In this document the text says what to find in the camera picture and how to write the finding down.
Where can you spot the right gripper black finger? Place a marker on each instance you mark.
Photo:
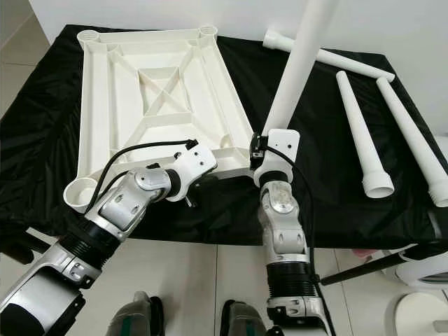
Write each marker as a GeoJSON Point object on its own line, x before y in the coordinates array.
{"type": "Point", "coordinates": [254, 150]}

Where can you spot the white plastic table top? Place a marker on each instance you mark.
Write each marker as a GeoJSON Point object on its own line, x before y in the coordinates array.
{"type": "Point", "coordinates": [94, 105]}

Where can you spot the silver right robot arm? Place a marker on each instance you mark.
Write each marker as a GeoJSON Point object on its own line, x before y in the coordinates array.
{"type": "Point", "coordinates": [280, 224]}

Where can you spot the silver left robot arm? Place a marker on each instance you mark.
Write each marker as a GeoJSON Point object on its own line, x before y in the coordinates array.
{"type": "Point", "coordinates": [119, 210]}

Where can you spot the grey robot right foot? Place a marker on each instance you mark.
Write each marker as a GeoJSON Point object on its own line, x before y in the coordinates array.
{"type": "Point", "coordinates": [245, 322]}

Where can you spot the grey robot foot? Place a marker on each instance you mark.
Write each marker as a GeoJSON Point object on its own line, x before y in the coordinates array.
{"type": "Point", "coordinates": [245, 322]}
{"type": "Point", "coordinates": [129, 318]}

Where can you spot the grey robot left foot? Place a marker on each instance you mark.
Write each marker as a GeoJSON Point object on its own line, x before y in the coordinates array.
{"type": "Point", "coordinates": [129, 318]}

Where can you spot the black table cloth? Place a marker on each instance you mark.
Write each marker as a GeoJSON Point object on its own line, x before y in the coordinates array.
{"type": "Point", "coordinates": [28, 140]}

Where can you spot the white round base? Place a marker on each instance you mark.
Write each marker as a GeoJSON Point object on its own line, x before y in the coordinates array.
{"type": "Point", "coordinates": [420, 318]}

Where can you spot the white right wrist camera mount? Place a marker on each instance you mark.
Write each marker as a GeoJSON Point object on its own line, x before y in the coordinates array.
{"type": "Point", "coordinates": [280, 150]}

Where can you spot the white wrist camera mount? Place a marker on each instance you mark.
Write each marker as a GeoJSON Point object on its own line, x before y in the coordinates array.
{"type": "Point", "coordinates": [280, 150]}
{"type": "Point", "coordinates": [196, 162]}

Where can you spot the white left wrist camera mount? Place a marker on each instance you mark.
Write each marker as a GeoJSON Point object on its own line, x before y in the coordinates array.
{"type": "Point", "coordinates": [196, 162]}

